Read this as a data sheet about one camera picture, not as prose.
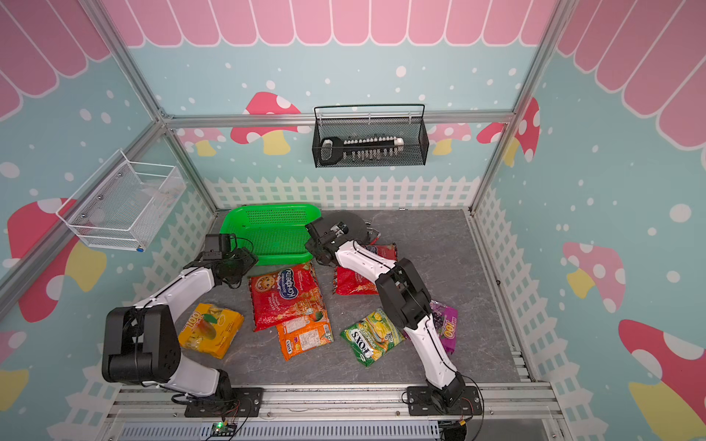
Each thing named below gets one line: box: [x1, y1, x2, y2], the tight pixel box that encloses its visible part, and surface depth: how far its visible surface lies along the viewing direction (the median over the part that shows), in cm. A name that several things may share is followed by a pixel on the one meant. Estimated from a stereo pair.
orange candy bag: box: [275, 306, 335, 362], surface depth 87 cm
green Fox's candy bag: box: [340, 307, 406, 368], surface depth 86 cm
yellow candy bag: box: [177, 303, 245, 360], surface depth 85 cm
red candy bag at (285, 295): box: [248, 261, 327, 333], surface depth 93 cm
